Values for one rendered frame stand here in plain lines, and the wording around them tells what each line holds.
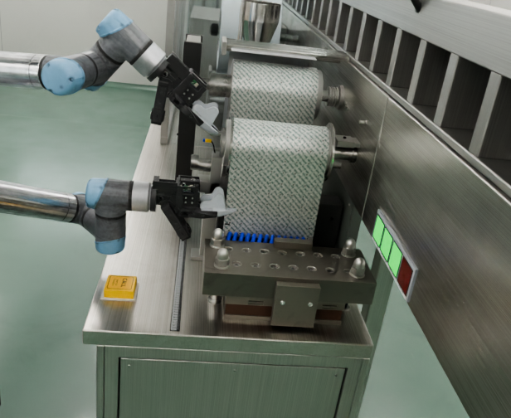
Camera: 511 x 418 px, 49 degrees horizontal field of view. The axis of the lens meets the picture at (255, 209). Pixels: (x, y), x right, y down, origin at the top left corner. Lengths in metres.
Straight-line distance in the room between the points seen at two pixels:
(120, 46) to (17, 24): 5.91
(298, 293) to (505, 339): 0.61
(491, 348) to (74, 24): 6.58
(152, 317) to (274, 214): 0.39
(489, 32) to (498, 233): 0.30
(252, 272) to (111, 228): 0.37
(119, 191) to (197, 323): 0.36
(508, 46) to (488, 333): 0.39
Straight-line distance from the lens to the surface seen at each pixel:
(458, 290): 0.91
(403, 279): 1.09
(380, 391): 2.67
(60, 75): 1.26
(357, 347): 1.37
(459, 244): 0.91
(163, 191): 1.39
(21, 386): 2.56
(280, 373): 1.39
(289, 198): 1.42
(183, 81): 1.35
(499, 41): 0.89
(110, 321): 1.34
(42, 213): 1.47
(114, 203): 1.39
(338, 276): 1.34
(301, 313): 1.33
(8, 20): 7.27
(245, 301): 1.33
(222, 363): 1.35
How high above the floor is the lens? 1.70
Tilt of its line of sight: 25 degrees down
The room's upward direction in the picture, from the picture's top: 8 degrees clockwise
